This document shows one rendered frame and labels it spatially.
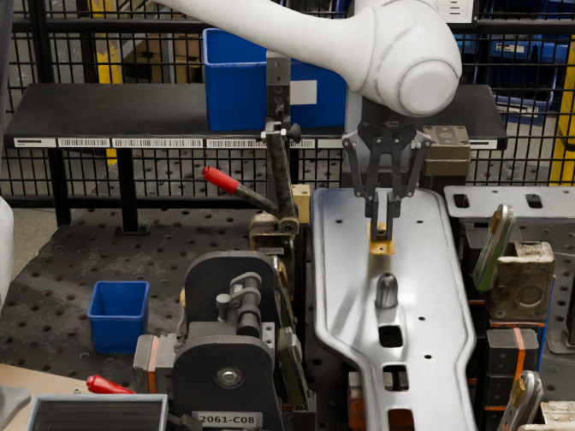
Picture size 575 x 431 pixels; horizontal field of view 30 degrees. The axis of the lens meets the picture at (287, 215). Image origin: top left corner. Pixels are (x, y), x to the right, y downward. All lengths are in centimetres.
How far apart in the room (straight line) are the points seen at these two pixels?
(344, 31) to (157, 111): 78
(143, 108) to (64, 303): 40
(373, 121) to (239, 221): 83
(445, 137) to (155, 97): 56
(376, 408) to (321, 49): 45
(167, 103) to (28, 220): 172
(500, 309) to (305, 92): 54
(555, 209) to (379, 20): 63
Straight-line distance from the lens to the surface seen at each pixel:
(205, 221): 228
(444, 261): 164
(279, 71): 181
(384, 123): 150
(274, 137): 152
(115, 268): 216
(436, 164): 185
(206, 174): 157
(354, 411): 143
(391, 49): 127
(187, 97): 205
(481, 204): 179
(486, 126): 198
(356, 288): 157
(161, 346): 135
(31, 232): 363
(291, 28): 129
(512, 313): 164
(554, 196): 184
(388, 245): 162
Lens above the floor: 192
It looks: 32 degrees down
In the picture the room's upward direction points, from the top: straight up
